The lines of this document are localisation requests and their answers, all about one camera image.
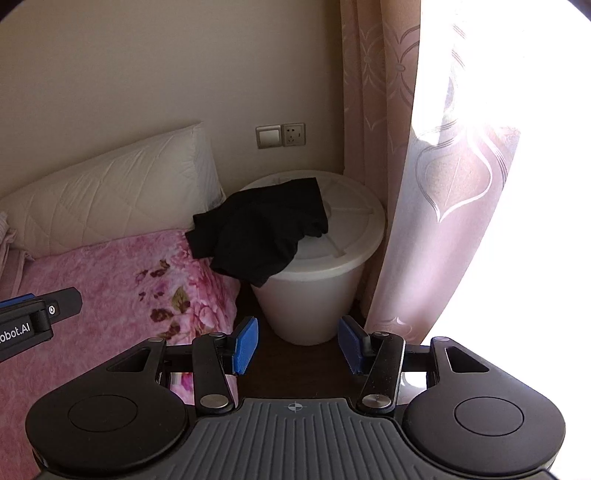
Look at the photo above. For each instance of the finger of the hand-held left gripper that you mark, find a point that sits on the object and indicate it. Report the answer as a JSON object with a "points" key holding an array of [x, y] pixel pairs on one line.
{"points": [[16, 300], [67, 302]]}

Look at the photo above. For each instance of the lilac pillow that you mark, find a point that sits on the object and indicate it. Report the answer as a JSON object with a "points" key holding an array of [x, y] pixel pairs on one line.
{"points": [[9, 249]]}

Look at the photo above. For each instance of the sheer patterned curtain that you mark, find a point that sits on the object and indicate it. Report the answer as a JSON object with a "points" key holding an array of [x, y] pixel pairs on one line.
{"points": [[452, 207]]}

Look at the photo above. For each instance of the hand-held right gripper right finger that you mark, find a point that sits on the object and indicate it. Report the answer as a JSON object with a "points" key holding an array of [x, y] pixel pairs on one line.
{"points": [[351, 344]]}

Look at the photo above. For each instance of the wall light switch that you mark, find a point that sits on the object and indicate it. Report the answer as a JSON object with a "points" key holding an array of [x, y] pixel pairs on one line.
{"points": [[268, 137]]}

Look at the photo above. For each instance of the white quilted pillow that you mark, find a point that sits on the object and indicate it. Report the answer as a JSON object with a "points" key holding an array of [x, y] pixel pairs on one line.
{"points": [[115, 194]]}

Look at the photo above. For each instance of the pink patterned curtain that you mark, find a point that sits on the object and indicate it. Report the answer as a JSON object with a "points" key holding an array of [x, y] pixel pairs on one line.
{"points": [[378, 115]]}

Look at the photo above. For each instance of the black garment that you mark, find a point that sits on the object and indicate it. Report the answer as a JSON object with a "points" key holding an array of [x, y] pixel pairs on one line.
{"points": [[263, 226]]}

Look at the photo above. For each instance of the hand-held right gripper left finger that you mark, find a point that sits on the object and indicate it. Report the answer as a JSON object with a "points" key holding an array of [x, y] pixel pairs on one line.
{"points": [[244, 344]]}

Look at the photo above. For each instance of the white bucket lid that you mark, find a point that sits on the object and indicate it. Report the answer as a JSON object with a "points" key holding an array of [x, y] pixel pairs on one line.
{"points": [[355, 217]]}

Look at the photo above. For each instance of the pink floral blanket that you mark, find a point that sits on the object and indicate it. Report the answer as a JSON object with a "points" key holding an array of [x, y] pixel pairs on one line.
{"points": [[92, 277]]}

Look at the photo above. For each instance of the white wall socket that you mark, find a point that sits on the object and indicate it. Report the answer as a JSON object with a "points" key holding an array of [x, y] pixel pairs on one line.
{"points": [[293, 134]]}

